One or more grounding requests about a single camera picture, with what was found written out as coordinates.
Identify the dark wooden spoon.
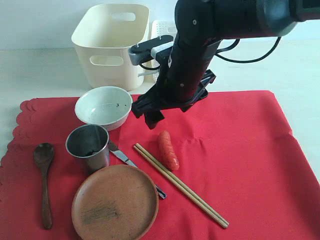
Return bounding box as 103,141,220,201
33,142,55,230

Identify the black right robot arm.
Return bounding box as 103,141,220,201
128,0,320,129

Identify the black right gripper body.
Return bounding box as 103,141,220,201
131,39,217,118

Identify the brown clay plate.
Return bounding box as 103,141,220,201
71,164,159,240

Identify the pale green ceramic bowl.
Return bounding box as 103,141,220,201
74,86,133,131

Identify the cream plastic tub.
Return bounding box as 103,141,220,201
71,3,150,91

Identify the red sausage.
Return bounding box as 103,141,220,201
157,130,180,171

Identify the wooden chopstick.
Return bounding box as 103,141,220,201
135,142,230,227
132,144,227,229

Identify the metal table knife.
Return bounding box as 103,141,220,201
108,140,167,200

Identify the white perforated plastic basket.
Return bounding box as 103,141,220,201
144,20,177,83

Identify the stainless steel cup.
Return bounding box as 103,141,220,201
65,124,110,174

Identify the red tablecloth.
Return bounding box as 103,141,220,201
0,90,320,240

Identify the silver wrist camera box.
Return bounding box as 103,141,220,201
128,35,174,66

